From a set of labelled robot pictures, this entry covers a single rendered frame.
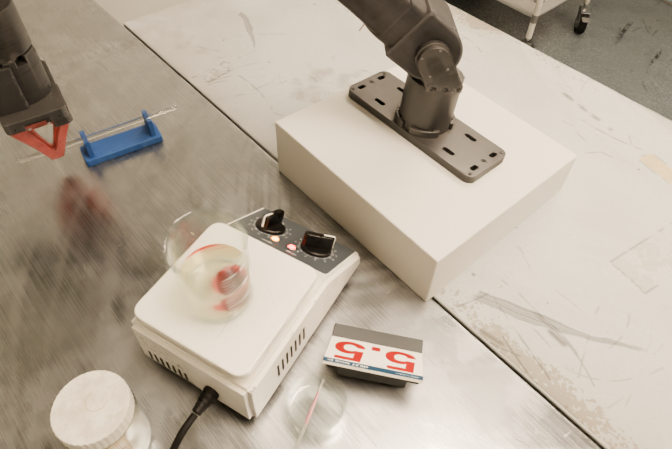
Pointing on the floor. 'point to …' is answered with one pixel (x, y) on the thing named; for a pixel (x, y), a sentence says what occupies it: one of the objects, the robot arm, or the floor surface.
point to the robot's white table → (554, 302)
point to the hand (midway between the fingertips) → (55, 150)
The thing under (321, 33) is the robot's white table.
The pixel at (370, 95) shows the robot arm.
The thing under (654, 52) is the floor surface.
